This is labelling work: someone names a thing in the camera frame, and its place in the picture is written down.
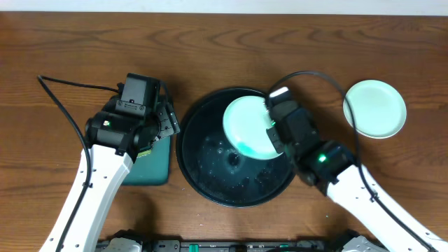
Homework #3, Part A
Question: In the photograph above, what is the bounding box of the mint green plate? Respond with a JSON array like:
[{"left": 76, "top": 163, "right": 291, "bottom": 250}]
[
  {"left": 223, "top": 96, "right": 281, "bottom": 160},
  {"left": 343, "top": 80, "right": 407, "bottom": 139}
]

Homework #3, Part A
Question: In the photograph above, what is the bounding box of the green yellow sponge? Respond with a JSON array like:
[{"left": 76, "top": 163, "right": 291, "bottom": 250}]
[{"left": 137, "top": 149, "right": 152, "bottom": 158}]

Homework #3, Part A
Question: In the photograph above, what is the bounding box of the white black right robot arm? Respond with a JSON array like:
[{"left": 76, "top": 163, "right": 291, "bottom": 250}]
[{"left": 267, "top": 98, "right": 447, "bottom": 251}]

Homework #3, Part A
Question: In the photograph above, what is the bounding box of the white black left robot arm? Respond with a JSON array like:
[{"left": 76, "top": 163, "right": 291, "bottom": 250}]
[{"left": 40, "top": 103, "right": 179, "bottom": 251}]

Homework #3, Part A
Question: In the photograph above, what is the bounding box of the dark green rectangular tray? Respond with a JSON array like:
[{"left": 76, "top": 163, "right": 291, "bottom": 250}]
[{"left": 122, "top": 138, "right": 172, "bottom": 186}]

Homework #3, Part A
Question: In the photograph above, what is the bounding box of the round black tray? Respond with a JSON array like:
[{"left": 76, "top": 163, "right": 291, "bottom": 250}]
[{"left": 176, "top": 87, "right": 295, "bottom": 208}]

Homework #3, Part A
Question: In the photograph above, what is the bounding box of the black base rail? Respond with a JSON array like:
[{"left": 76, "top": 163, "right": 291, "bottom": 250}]
[{"left": 94, "top": 230, "right": 386, "bottom": 252}]

